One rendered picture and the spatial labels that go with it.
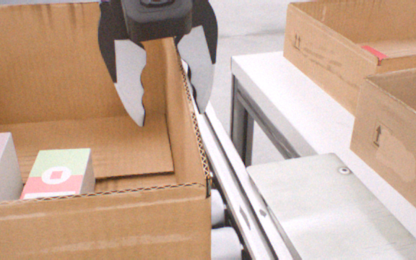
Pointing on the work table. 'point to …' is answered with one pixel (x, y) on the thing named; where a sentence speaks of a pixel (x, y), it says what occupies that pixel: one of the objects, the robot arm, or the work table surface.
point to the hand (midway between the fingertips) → (170, 111)
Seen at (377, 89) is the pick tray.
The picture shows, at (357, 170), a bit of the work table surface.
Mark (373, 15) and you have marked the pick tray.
